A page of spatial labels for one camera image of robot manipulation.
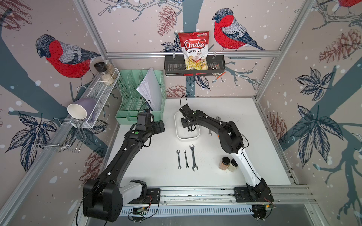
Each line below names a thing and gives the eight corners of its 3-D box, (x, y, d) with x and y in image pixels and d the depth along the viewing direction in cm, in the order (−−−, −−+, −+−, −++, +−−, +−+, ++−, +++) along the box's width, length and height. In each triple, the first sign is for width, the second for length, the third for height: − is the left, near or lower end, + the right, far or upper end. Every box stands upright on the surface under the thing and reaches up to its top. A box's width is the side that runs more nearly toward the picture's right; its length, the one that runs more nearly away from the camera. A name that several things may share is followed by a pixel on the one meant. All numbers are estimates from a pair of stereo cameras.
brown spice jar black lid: (219, 170, 84) (222, 164, 76) (218, 162, 87) (221, 156, 79) (226, 170, 84) (231, 164, 76) (225, 162, 87) (229, 156, 79)
